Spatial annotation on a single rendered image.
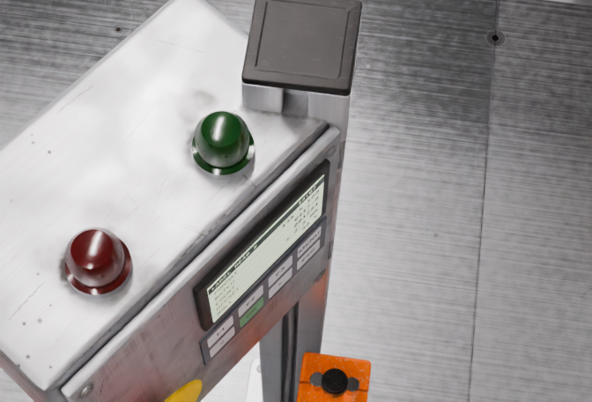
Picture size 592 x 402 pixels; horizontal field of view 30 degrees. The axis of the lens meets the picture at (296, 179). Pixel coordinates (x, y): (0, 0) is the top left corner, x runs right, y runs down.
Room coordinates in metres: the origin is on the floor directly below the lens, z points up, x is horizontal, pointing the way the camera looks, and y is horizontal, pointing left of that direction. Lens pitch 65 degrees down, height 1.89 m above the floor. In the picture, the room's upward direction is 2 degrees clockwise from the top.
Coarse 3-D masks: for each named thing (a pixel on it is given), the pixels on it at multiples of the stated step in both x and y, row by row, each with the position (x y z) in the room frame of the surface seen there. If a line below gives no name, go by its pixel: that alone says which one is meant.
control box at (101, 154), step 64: (192, 0) 0.27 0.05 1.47; (128, 64) 0.24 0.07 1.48; (192, 64) 0.24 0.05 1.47; (64, 128) 0.21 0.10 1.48; (128, 128) 0.21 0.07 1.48; (192, 128) 0.21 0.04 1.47; (256, 128) 0.21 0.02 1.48; (320, 128) 0.21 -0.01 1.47; (0, 192) 0.18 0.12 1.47; (64, 192) 0.18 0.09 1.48; (128, 192) 0.18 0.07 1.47; (192, 192) 0.18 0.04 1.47; (256, 192) 0.18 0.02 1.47; (0, 256) 0.15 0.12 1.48; (64, 256) 0.15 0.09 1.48; (192, 256) 0.16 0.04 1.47; (320, 256) 0.21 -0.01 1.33; (0, 320) 0.13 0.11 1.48; (64, 320) 0.13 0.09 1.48; (128, 320) 0.13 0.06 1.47; (192, 320) 0.14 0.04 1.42; (256, 320) 0.17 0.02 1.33; (64, 384) 0.10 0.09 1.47; (128, 384) 0.11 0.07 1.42; (192, 384) 0.14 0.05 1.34
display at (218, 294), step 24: (312, 192) 0.20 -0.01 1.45; (288, 216) 0.18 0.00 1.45; (312, 216) 0.20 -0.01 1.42; (264, 240) 0.17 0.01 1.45; (288, 240) 0.18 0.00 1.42; (240, 264) 0.16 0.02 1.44; (264, 264) 0.17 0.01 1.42; (216, 288) 0.15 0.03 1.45; (240, 288) 0.16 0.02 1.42; (216, 312) 0.15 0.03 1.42
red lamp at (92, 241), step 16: (80, 240) 0.15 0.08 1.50; (96, 240) 0.15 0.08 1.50; (112, 240) 0.15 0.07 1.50; (80, 256) 0.14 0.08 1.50; (96, 256) 0.14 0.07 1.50; (112, 256) 0.15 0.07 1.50; (128, 256) 0.15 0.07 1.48; (80, 272) 0.14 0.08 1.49; (96, 272) 0.14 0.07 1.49; (112, 272) 0.14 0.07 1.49; (128, 272) 0.14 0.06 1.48; (80, 288) 0.14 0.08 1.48; (96, 288) 0.14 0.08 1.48; (112, 288) 0.14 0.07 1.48
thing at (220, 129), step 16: (224, 112) 0.21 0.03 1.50; (208, 128) 0.20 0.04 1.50; (224, 128) 0.20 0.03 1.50; (240, 128) 0.20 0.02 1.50; (192, 144) 0.20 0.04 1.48; (208, 144) 0.19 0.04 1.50; (224, 144) 0.19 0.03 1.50; (240, 144) 0.20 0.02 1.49; (208, 160) 0.19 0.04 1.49; (224, 160) 0.19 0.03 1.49; (240, 160) 0.19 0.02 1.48; (208, 176) 0.19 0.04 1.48; (224, 176) 0.19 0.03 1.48
